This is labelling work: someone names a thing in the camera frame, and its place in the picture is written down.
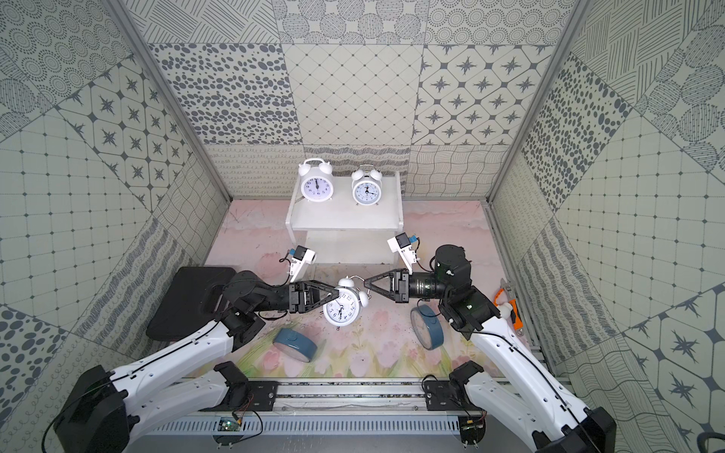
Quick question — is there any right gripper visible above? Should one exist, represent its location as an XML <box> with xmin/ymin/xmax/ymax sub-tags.
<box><xmin>365</xmin><ymin>267</ymin><xmax>452</xmax><ymax>304</ymax></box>

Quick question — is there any white twin-bell alarm clock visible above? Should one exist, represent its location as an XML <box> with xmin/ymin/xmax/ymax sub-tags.
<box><xmin>323</xmin><ymin>276</ymin><xmax>370</xmax><ymax>328</ymax></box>
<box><xmin>351</xmin><ymin>164</ymin><xmax>383</xmax><ymax>207</ymax></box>
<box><xmin>298</xmin><ymin>158</ymin><xmax>334</xmax><ymax>202</ymax></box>

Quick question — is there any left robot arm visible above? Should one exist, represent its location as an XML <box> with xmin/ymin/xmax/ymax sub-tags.
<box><xmin>47</xmin><ymin>271</ymin><xmax>339</xmax><ymax>452</ymax></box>

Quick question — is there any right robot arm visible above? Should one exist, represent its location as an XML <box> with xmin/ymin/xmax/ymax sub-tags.
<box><xmin>364</xmin><ymin>245</ymin><xmax>617</xmax><ymax>452</ymax></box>

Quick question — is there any white two-tier shelf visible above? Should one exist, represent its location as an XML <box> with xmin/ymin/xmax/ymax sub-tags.
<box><xmin>285</xmin><ymin>174</ymin><xmax>404</xmax><ymax>265</ymax></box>

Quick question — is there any blue round alarm clock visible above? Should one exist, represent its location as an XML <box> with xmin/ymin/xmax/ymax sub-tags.
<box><xmin>273</xmin><ymin>328</ymin><xmax>317</xmax><ymax>362</ymax></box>
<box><xmin>410</xmin><ymin>306</ymin><xmax>445</xmax><ymax>350</ymax></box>

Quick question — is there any orange white tool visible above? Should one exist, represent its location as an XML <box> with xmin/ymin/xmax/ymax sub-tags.
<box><xmin>493</xmin><ymin>279</ymin><xmax>524</xmax><ymax>335</ymax></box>

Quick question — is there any black pad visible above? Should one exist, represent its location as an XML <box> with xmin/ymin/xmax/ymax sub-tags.
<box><xmin>145</xmin><ymin>266</ymin><xmax>236</xmax><ymax>342</ymax></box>

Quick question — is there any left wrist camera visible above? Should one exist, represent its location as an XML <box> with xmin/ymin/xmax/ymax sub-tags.
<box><xmin>279</xmin><ymin>245</ymin><xmax>316</xmax><ymax>283</ymax></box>

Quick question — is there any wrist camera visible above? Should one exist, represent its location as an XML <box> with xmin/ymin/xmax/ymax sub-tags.
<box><xmin>387</xmin><ymin>232</ymin><xmax>419</xmax><ymax>275</ymax></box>
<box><xmin>279</xmin><ymin>245</ymin><xmax>316</xmax><ymax>283</ymax></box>

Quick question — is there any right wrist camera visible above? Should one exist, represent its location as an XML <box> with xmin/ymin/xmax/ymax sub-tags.
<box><xmin>387</xmin><ymin>232</ymin><xmax>419</xmax><ymax>275</ymax></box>

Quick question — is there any aluminium mounting rail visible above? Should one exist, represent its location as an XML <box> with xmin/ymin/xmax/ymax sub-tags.
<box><xmin>115</xmin><ymin>376</ymin><xmax>585</xmax><ymax>417</ymax></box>

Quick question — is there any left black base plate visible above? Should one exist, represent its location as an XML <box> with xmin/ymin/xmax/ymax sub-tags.
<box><xmin>227</xmin><ymin>381</ymin><xmax>279</xmax><ymax>413</ymax></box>

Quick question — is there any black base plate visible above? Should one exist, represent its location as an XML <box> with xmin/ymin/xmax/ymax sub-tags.
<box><xmin>421</xmin><ymin>379</ymin><xmax>484</xmax><ymax>415</ymax></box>
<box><xmin>227</xmin><ymin>381</ymin><xmax>279</xmax><ymax>413</ymax></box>

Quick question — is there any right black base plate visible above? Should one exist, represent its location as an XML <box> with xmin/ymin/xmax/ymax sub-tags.
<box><xmin>421</xmin><ymin>379</ymin><xmax>484</xmax><ymax>415</ymax></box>

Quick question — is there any perforated cable duct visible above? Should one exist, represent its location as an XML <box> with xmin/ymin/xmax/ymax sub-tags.
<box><xmin>150</xmin><ymin>414</ymin><xmax>459</xmax><ymax>436</ymax></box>

